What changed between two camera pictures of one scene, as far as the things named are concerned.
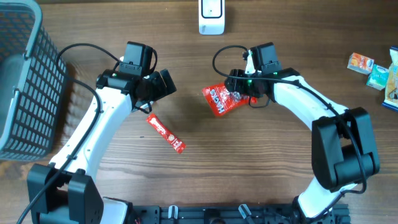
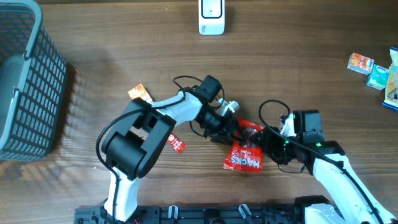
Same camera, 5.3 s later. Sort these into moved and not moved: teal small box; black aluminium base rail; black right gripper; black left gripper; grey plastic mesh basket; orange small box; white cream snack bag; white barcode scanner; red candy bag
Moved: black left gripper; black right gripper; red candy bag
Not moved: teal small box; black aluminium base rail; grey plastic mesh basket; orange small box; white cream snack bag; white barcode scanner
